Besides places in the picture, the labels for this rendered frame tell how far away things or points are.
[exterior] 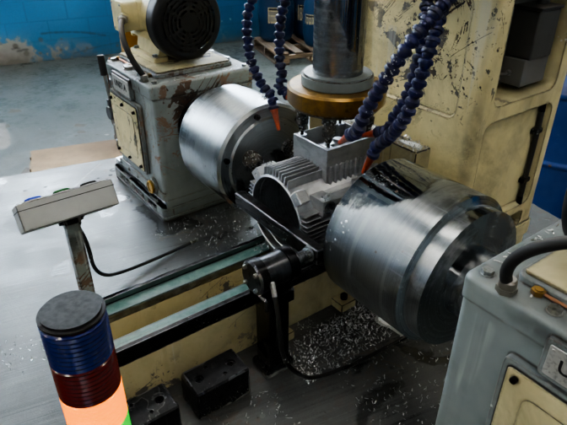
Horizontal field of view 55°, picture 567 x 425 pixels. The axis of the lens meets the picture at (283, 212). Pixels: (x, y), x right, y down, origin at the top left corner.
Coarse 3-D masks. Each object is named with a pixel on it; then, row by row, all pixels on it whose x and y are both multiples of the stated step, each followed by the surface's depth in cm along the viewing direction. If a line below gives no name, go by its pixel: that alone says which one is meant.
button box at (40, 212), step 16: (64, 192) 97; (80, 192) 98; (96, 192) 100; (112, 192) 101; (16, 208) 93; (32, 208) 94; (48, 208) 95; (64, 208) 96; (80, 208) 98; (96, 208) 99; (32, 224) 94; (48, 224) 95
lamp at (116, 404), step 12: (120, 384) 54; (120, 396) 54; (72, 408) 52; (84, 408) 52; (96, 408) 52; (108, 408) 53; (120, 408) 55; (72, 420) 53; (84, 420) 52; (96, 420) 53; (108, 420) 54; (120, 420) 55
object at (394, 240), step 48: (384, 192) 82; (432, 192) 80; (480, 192) 82; (336, 240) 85; (384, 240) 78; (432, 240) 75; (480, 240) 78; (384, 288) 79; (432, 288) 76; (432, 336) 82
